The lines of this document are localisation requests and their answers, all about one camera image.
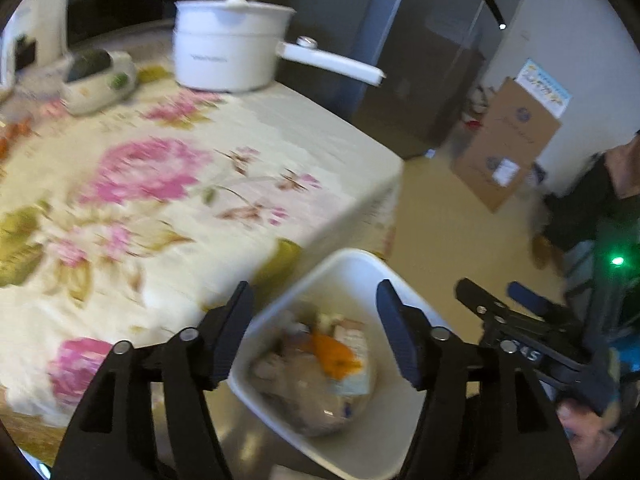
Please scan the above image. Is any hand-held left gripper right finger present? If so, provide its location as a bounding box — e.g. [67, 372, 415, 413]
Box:
[376, 279, 581, 480]

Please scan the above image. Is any floral tablecloth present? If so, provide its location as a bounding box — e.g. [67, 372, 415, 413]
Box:
[0, 45, 406, 461]

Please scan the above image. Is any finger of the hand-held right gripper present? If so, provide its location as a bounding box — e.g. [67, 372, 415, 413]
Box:
[507, 282, 586, 331]
[454, 277, 506, 329]

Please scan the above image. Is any person's right hand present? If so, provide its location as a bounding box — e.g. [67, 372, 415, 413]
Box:
[556, 399, 624, 461]

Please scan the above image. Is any blue white printed box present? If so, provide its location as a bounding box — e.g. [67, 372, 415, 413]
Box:
[517, 58, 571, 106]

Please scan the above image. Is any cardboard box with white label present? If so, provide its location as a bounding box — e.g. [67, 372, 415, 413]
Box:
[450, 145, 534, 214]

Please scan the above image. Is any white air fryer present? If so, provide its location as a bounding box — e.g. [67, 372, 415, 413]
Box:
[0, 0, 74, 92]

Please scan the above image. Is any dark green squash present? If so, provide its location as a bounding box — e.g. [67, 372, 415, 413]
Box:
[67, 50, 114, 84]

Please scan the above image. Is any white printed bowl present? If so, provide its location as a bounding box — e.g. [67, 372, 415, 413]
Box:
[60, 50, 139, 115]

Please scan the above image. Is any yellow orange snack wrapper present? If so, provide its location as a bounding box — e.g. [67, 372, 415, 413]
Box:
[310, 332, 364, 379]

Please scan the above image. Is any white electric pot with handle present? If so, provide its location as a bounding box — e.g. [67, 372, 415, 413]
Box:
[172, 0, 389, 94]

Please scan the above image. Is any white plastic bin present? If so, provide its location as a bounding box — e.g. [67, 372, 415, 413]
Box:
[227, 248, 454, 466]

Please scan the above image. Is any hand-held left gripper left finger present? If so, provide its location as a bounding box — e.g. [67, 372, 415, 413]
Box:
[52, 281, 255, 480]

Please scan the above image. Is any grey double door refrigerator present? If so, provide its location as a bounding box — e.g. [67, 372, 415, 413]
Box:
[260, 0, 536, 159]

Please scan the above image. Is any orange fruit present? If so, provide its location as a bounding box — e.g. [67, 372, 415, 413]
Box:
[0, 120, 34, 159]

